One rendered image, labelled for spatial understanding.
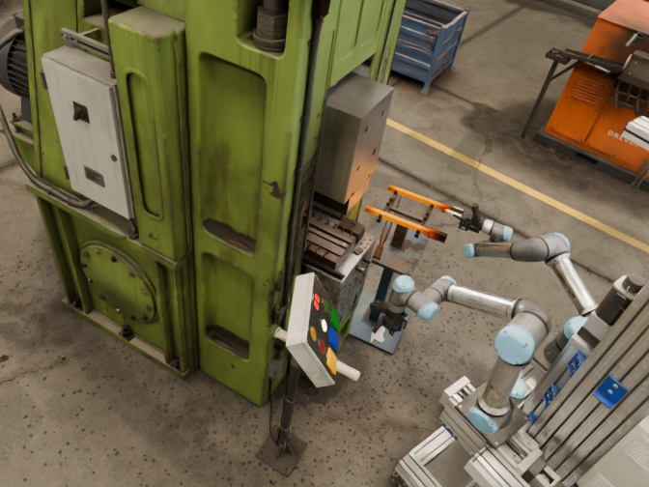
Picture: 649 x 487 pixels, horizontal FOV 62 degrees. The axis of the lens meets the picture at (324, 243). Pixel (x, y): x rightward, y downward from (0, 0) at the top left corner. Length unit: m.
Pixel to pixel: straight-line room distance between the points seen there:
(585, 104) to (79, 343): 4.67
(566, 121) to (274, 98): 4.34
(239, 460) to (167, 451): 0.37
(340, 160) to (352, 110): 0.21
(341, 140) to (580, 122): 4.00
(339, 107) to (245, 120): 0.34
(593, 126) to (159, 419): 4.55
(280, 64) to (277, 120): 0.19
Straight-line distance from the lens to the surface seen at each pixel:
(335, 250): 2.55
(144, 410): 3.19
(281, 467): 3.01
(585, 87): 5.69
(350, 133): 2.04
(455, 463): 2.98
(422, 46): 6.12
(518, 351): 1.86
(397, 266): 2.98
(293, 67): 1.74
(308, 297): 2.07
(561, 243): 2.77
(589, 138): 5.85
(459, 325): 3.77
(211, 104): 2.08
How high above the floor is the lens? 2.76
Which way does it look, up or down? 43 degrees down
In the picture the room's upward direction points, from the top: 10 degrees clockwise
